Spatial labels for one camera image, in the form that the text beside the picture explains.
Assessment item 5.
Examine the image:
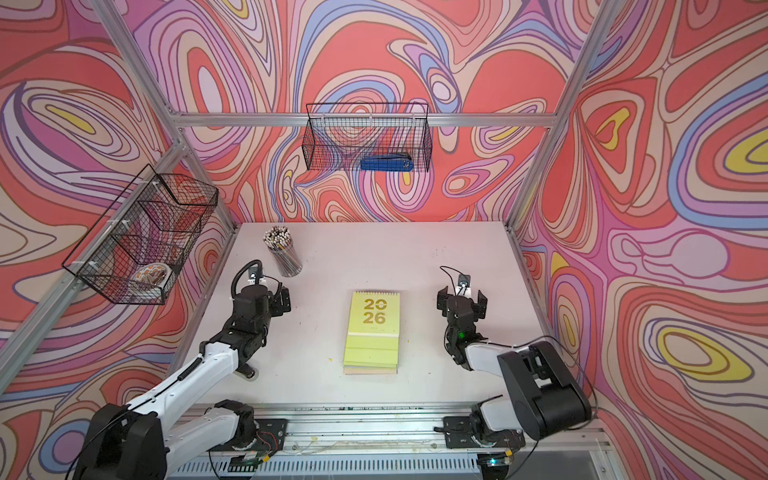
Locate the green 2026 calendar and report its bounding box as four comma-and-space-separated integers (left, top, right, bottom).
343, 291, 401, 371

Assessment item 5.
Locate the peach 2026 calendar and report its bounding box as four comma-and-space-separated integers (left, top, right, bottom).
343, 367, 398, 375

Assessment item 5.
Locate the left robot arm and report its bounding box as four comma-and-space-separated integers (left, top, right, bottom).
65, 285, 291, 479

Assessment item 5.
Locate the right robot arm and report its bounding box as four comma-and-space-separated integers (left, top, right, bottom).
436, 287, 593, 448

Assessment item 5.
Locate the beige and black stapler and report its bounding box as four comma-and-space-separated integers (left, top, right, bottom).
236, 364, 258, 381

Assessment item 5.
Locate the clear cup of coloured pencils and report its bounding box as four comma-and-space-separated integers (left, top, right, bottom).
263, 225, 303, 277

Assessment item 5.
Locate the tape roll in basket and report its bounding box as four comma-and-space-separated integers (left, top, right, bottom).
129, 262, 171, 298

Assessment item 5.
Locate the blue stapler in basket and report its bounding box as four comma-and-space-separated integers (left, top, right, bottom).
359, 153, 414, 172

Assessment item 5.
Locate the right wrist camera with cable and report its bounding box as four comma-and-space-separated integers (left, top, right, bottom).
439, 265, 472, 298

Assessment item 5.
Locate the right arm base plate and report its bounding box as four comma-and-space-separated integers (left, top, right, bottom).
433, 415, 526, 451

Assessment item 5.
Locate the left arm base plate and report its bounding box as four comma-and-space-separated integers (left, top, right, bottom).
212, 418, 288, 454

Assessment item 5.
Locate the black wire basket left wall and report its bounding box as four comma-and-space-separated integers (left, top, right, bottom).
62, 166, 219, 305

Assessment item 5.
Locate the black wire basket wall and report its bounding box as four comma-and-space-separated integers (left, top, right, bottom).
62, 166, 219, 305
302, 101, 433, 172

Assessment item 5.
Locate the black wire basket back wall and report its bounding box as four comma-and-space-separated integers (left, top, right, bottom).
302, 101, 433, 172

